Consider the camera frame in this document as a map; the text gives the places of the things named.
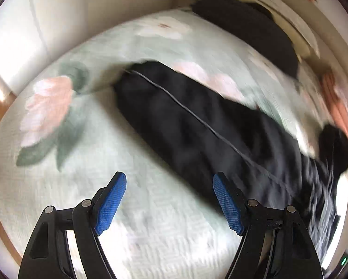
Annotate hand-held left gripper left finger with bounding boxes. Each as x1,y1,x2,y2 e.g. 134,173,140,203
18,171,127,279

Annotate green floral bedspread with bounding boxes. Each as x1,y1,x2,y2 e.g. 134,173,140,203
0,9,348,279

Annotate pink folded blanket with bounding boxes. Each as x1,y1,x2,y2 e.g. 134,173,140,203
321,71,348,149

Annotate white floral pillow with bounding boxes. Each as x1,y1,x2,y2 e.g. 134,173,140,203
229,0,321,56

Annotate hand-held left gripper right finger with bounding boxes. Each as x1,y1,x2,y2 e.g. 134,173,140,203
213,172,325,279

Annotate black pants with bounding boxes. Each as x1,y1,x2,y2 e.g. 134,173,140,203
112,60,348,265

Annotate dark cloth pile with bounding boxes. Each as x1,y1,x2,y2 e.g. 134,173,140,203
193,0,299,79

